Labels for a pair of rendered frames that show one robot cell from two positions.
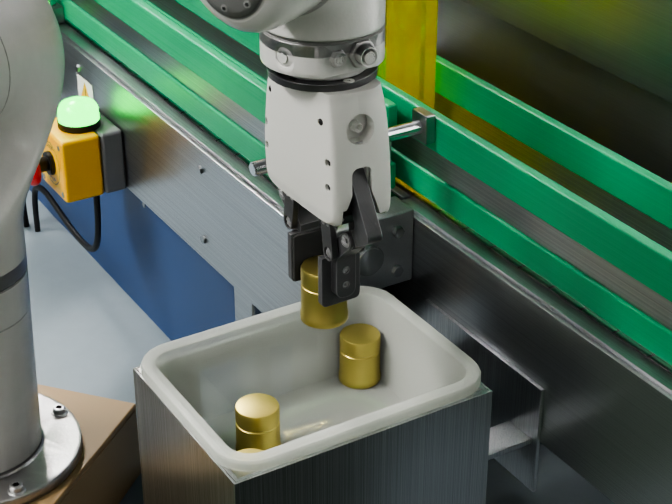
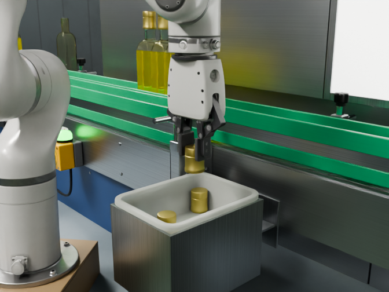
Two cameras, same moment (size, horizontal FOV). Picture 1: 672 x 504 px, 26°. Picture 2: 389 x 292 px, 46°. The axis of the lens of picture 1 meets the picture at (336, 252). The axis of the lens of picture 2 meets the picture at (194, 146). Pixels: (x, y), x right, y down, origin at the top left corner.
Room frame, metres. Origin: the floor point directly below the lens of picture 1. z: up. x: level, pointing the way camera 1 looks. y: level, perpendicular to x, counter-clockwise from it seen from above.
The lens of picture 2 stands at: (0.17, 0.15, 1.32)
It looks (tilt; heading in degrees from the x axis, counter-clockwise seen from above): 16 degrees down; 349
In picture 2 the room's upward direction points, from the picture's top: straight up
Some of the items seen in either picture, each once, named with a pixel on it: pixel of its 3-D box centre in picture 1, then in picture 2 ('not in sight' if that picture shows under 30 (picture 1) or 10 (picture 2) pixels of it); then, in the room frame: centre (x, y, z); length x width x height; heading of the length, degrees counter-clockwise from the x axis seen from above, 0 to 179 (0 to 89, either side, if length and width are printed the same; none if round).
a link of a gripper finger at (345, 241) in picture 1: (347, 266); (208, 142); (0.89, -0.01, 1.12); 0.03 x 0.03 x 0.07; 32
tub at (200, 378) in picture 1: (310, 411); (187, 216); (0.93, 0.02, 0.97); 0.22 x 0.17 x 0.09; 121
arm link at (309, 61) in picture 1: (323, 43); (195, 45); (0.92, 0.01, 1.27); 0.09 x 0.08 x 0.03; 32
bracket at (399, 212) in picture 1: (359, 252); (193, 161); (1.09, -0.02, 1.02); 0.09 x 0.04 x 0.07; 121
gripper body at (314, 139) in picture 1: (322, 128); (194, 83); (0.92, 0.01, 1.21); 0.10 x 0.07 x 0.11; 32
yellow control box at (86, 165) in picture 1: (80, 157); (64, 154); (1.41, 0.27, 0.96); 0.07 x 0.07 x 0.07; 31
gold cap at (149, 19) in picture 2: not in sight; (149, 19); (1.39, 0.04, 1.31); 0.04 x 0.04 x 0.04
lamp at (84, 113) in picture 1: (78, 112); (63, 135); (1.41, 0.27, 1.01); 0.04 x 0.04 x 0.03
